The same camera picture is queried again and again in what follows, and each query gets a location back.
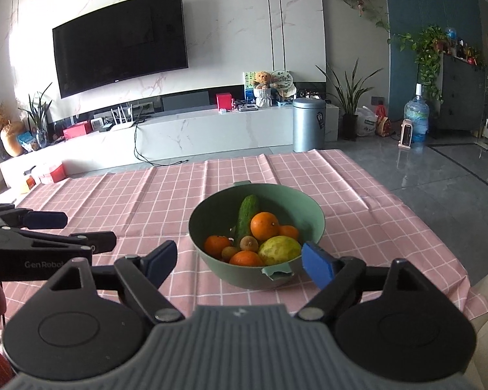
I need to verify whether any large speckled orange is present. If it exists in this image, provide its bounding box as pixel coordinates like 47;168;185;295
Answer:
204;235;232;260

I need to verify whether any yellow green lemon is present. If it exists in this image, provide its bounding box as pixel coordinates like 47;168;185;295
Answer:
258;236;302;266

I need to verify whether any grey metal trash can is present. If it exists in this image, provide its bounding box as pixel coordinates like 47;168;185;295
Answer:
293;97;327;153

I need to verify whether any orange gourd vase with flowers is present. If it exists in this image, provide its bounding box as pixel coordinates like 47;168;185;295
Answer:
0;103;26;158

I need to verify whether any tall potted plant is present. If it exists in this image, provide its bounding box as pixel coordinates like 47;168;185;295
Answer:
316;59;385;142

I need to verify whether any flat red box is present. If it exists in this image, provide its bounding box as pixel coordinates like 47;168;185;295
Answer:
63;124;93;141

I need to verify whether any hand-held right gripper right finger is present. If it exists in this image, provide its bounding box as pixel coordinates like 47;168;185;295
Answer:
295;241;428;321

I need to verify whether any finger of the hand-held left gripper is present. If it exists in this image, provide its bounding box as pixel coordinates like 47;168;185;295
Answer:
0;229;117;254
0;202;69;231

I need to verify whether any green cucumber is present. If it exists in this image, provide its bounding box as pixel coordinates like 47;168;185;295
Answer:
235;195;260;248

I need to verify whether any trailing pothos plant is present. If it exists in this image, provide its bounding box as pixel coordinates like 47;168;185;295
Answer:
390;25;448;102

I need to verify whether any white plastic bag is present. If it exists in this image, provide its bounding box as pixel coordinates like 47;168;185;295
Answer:
356;106;378;137

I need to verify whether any hanging wall vine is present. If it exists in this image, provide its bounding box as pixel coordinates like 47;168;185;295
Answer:
331;0;391;33

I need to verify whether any green plastic bowl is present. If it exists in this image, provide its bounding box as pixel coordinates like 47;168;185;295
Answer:
188;181;325;291

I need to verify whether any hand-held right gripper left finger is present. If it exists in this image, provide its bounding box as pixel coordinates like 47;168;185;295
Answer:
51;240;186;324

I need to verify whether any blue water jug with pump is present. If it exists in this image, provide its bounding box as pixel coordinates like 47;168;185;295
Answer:
404;83;429;143

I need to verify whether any grey dresser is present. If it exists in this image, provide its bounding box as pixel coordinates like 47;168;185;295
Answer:
437;53;487;131

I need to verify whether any potted orchid plant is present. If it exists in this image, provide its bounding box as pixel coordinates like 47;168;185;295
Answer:
18;83;53;149

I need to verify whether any upright picture box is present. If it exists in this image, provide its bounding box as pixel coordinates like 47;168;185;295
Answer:
244;71;256;104

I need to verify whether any white marble media cabinet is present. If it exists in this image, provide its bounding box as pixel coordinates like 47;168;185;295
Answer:
0;103;339;189

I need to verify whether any black power cable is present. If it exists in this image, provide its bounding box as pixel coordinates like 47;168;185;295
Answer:
133;124;188;165

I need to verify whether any red plastic storage box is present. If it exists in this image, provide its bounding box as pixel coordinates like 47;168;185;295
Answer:
36;162;66;184

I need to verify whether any white router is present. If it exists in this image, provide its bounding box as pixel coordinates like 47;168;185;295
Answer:
106;106;135;132

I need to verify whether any small white heater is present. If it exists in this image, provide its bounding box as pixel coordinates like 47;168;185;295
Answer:
399;119;414;148

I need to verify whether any black curved television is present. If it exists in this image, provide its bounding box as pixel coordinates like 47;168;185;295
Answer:
52;0;189;99

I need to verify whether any teddy bear bouquet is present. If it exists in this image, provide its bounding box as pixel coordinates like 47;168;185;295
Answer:
253;71;278;108

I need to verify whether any pink checked tablecloth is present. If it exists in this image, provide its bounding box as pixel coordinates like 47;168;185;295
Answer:
2;149;488;326

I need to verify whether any round painted fan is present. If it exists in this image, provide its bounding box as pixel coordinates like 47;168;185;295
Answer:
270;69;296;98

